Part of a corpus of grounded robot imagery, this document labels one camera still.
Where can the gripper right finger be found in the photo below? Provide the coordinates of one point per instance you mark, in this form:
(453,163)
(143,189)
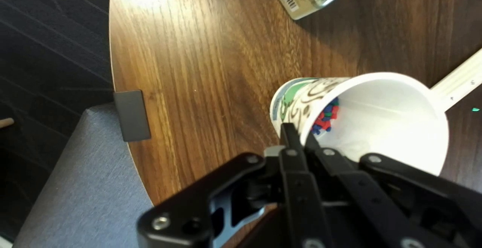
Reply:
(414,187)

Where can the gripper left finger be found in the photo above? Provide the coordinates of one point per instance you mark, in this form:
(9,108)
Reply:
(196,206)

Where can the printed white paper cup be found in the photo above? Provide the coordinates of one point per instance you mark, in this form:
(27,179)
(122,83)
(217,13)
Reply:
(395,108)

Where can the dark grey flat block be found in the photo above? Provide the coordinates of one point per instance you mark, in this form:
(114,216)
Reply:
(131,116)

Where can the heap of small coloured beads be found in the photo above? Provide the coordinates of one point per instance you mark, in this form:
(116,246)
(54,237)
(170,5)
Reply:
(327,118)

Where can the grey upholstered seat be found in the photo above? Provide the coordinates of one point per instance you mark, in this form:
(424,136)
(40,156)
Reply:
(83,180)

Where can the light wooden stick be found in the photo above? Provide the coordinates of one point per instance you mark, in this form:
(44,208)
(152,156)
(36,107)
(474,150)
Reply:
(5,123)

